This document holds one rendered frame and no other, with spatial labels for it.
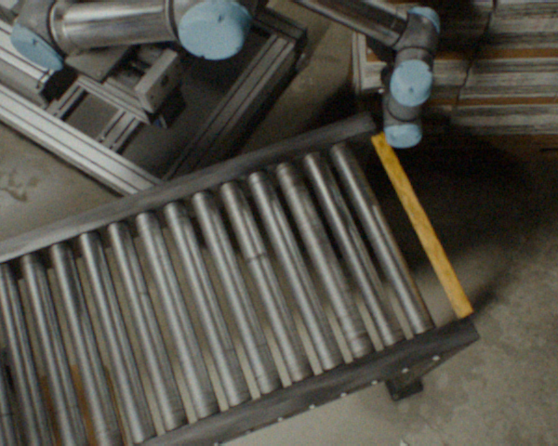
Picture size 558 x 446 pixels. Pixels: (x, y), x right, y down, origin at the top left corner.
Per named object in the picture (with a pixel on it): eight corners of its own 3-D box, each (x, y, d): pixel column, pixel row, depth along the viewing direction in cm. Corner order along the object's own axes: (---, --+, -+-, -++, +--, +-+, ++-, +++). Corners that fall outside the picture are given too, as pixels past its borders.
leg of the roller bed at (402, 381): (405, 368, 194) (454, 325, 131) (413, 385, 192) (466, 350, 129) (389, 374, 194) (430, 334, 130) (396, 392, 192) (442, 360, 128)
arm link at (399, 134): (427, 129, 121) (419, 150, 129) (422, 83, 125) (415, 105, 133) (388, 131, 122) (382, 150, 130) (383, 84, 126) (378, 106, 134)
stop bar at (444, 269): (383, 134, 134) (385, 129, 133) (474, 315, 119) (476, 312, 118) (370, 138, 134) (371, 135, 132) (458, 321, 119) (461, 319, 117)
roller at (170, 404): (129, 222, 135) (124, 214, 131) (193, 430, 119) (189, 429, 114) (108, 229, 135) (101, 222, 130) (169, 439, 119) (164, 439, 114)
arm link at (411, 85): (399, 39, 116) (391, 72, 126) (390, 88, 112) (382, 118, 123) (440, 45, 115) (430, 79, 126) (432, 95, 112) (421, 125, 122)
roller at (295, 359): (243, 177, 136) (229, 174, 132) (322, 379, 120) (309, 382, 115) (227, 190, 138) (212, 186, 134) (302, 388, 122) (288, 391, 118)
